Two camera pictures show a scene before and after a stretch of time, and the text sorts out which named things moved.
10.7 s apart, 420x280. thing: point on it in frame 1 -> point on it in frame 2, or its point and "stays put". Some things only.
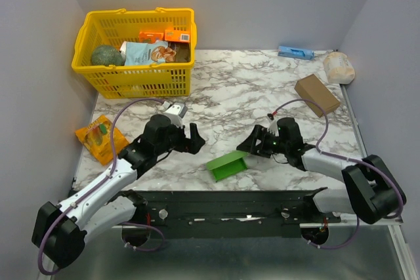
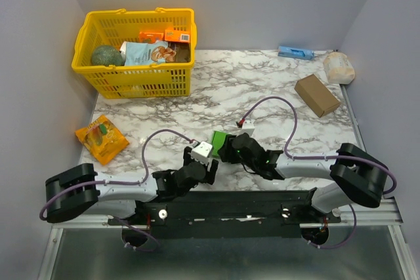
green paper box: x=228 y=164 -> x=218 y=141
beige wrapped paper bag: x=340 y=68 stays put
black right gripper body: x=263 y=143 -> x=225 y=150
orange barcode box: x=176 y=35 stays put
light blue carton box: x=296 y=52 stays put
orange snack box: x=147 y=37 stays put
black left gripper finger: x=196 y=141 -> x=187 y=158
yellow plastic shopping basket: x=120 y=81 stays put
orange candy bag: x=96 y=136 stays put
